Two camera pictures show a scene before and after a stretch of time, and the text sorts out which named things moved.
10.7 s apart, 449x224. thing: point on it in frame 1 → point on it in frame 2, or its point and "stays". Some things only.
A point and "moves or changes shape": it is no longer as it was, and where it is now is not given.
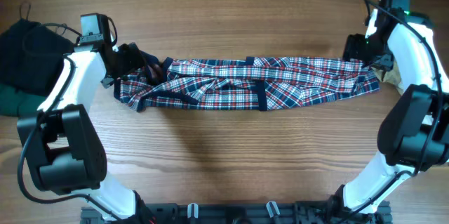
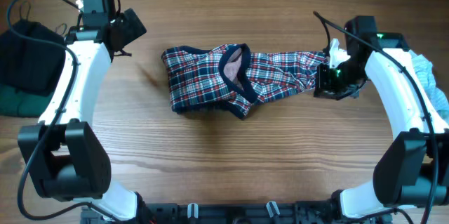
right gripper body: x=370 y=50 → x=341 y=79
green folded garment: x=14 y=102 stays
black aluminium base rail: x=380 y=213 stays
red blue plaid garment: x=257 y=83 moves or changes shape
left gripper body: x=126 y=60 → x=129 y=30
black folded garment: x=32 y=55 stays
